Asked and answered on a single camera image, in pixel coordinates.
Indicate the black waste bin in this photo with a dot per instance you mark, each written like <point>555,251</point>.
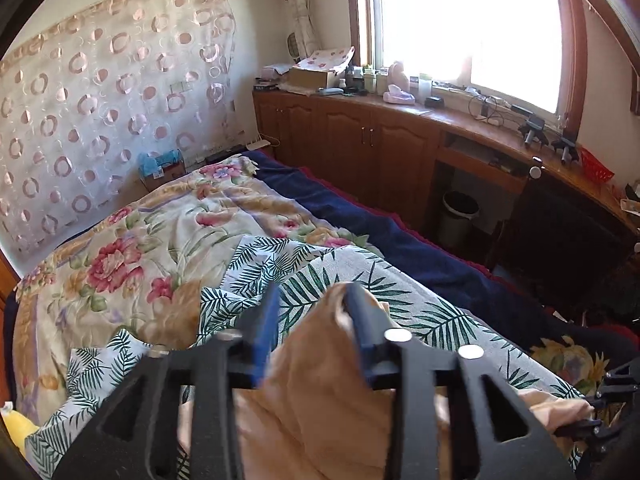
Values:
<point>460,210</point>

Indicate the window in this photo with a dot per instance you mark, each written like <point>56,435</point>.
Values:
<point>528,52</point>

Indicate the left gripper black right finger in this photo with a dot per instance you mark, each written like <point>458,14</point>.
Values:
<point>381,347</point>

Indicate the beige printed t-shirt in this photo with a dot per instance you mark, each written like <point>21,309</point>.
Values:
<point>314,416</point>

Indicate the pink figurine on desk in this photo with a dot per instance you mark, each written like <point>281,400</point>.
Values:
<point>398,86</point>

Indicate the yellow Pikachu plush toy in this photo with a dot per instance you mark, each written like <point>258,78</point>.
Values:
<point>19,426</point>

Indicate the floral quilt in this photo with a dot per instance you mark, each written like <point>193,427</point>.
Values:
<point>143,268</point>

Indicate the navy blue blanket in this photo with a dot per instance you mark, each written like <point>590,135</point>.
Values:
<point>466,285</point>

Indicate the blue toy on box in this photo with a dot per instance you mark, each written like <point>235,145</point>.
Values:
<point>155,166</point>

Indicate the cardboard box on desk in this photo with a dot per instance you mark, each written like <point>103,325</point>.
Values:
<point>312,79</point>

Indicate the long wooden cabinet desk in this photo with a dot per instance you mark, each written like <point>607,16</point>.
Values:
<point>400,159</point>

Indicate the circle pattern sheer curtain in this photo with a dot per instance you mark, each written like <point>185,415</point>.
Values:
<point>85,100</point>

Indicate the palm leaf print sheet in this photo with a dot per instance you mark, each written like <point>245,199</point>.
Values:
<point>304,272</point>

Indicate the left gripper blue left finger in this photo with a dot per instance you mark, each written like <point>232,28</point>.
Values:
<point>251,340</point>

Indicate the red plastic basket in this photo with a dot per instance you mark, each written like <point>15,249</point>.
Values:
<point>594,170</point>

